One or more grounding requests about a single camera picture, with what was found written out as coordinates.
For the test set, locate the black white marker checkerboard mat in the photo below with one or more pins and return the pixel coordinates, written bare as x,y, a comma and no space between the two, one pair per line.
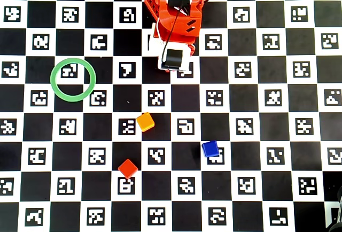
42,130

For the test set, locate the blue cube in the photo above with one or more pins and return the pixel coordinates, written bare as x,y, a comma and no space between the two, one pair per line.
210,149

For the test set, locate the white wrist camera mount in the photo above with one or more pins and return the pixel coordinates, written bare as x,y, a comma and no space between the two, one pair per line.
175,58

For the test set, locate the black camera stand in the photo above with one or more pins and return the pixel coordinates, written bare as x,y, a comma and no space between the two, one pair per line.
340,194

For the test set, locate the orange cube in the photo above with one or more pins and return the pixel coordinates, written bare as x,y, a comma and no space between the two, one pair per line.
145,122

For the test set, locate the red cube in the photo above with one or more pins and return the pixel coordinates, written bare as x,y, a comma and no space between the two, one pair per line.
127,168

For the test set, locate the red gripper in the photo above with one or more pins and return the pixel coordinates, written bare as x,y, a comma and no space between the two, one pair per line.
174,59

